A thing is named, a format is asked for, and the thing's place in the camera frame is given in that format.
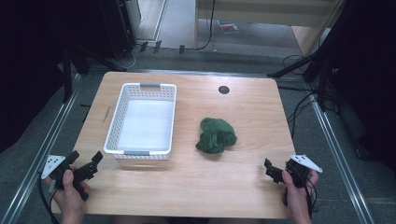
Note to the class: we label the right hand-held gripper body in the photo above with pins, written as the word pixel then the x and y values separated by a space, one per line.
pixel 301 168

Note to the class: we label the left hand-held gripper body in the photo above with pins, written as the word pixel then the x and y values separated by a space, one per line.
pixel 56 166

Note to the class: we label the white plastic basket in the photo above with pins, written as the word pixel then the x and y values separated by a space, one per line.
pixel 143 124

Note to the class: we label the green cloth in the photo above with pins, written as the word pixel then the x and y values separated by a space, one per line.
pixel 215 137

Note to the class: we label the person's right hand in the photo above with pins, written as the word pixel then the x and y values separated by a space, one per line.
pixel 295 199

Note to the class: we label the person's left hand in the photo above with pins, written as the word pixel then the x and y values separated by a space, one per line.
pixel 71 199

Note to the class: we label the black stand legs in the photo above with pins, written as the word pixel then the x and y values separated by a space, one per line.
pixel 322 77
pixel 67 74

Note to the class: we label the black table grommet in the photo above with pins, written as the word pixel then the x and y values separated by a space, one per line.
pixel 223 90

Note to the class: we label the black cabinet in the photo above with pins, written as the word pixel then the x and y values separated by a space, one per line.
pixel 120 25

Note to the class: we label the book on floor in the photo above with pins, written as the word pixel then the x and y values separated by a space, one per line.
pixel 228 26

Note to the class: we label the light wooden desk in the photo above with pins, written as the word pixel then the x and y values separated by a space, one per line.
pixel 267 12

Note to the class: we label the metal floor rail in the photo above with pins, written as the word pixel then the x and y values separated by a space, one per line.
pixel 339 161
pixel 34 161

